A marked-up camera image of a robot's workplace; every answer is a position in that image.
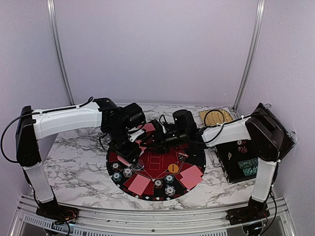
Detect orange big blind button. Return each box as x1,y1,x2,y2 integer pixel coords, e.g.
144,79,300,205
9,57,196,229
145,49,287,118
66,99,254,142
167,164,179,174

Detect front aluminium rail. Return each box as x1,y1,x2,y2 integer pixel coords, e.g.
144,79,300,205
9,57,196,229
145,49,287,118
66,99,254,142
8,195,296,236

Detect yellow woven bamboo mat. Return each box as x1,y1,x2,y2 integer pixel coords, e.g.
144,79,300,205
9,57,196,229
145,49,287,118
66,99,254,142
199,109,234,126

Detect green chips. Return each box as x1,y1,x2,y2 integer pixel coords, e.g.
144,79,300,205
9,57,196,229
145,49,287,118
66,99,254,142
164,175,175,184
112,172,122,182

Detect left aluminium frame post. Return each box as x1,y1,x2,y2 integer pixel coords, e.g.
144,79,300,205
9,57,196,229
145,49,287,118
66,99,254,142
46,0,74,105

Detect round red black poker mat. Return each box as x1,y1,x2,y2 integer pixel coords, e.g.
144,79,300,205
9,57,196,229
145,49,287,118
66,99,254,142
105,121,206,202

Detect black poker set case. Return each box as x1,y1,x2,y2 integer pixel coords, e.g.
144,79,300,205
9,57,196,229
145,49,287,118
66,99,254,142
215,103,295,184

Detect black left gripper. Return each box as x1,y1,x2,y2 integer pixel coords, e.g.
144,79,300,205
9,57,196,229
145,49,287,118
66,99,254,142
106,125,142,165

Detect dealt red card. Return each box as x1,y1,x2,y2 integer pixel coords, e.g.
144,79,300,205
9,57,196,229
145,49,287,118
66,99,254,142
142,123,155,132
137,141,147,155
180,172,203,190
180,165,203,179
128,175,151,195

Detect red playing card deck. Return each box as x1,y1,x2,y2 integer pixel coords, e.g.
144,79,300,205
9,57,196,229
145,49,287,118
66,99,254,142
117,156,132,167

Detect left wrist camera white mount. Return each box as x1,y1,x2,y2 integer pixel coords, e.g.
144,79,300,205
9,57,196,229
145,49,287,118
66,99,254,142
128,129,145,142

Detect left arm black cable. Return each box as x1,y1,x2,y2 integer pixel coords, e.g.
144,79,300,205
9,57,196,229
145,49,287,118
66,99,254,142
0,96,94,163

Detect aluminium frame post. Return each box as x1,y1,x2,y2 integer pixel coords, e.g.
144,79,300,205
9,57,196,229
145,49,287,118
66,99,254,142
232,0,266,112
46,0,74,105

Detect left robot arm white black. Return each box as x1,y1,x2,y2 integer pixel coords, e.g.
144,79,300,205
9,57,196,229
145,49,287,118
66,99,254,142
15,97,146,219

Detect red dice in case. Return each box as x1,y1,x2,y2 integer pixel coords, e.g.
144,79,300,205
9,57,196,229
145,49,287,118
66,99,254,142
237,146,248,153

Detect teal chip row lower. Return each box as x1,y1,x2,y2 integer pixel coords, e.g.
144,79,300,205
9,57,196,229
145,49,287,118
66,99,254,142
243,167,257,177

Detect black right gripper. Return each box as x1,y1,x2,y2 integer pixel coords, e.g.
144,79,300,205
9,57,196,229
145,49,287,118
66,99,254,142
140,128,188,154

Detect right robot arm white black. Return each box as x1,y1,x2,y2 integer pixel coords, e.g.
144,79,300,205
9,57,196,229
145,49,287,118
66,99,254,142
140,105,295,220

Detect chip stack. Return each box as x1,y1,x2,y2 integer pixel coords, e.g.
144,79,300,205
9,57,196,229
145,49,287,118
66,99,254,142
111,162,121,172
154,179,163,189

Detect triangular all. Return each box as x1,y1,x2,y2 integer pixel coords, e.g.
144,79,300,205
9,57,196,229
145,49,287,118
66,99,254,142
177,153,188,162

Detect teal chip row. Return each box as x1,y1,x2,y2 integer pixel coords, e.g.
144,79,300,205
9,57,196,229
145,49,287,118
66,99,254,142
238,158,258,169
243,167,257,177

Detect right aluminium frame post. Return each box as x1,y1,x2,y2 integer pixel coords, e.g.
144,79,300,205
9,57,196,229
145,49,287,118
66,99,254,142
232,0,266,112

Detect teal chip row upper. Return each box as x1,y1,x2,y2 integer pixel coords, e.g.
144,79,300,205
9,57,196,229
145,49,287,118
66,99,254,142
238,158,258,169

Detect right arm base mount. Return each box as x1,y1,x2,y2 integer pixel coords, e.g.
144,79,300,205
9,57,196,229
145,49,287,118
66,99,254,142
226,206,270,225

